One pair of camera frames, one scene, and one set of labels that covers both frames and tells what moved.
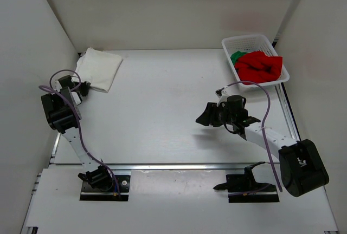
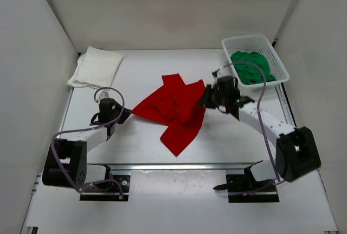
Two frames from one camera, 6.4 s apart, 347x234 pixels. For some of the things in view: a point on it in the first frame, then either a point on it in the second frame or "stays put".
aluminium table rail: [176, 167] stays put
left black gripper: [86, 86] -> [125, 115]
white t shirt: [98, 68] stays put
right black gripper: [209, 118] -> [206, 101]
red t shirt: [256, 67] -> [175, 105]
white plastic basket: [249, 43] stays put
